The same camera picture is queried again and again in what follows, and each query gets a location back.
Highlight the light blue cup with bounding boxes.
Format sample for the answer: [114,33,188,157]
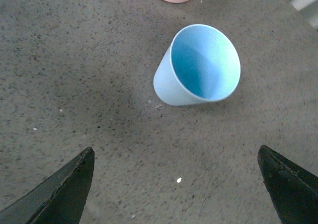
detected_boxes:
[153,24,240,106]

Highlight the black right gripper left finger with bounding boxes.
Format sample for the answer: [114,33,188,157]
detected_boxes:
[0,147,94,224]

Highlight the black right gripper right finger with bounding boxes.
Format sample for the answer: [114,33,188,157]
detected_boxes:
[257,145,318,224]

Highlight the grey curtain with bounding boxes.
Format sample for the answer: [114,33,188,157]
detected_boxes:
[274,0,318,31]

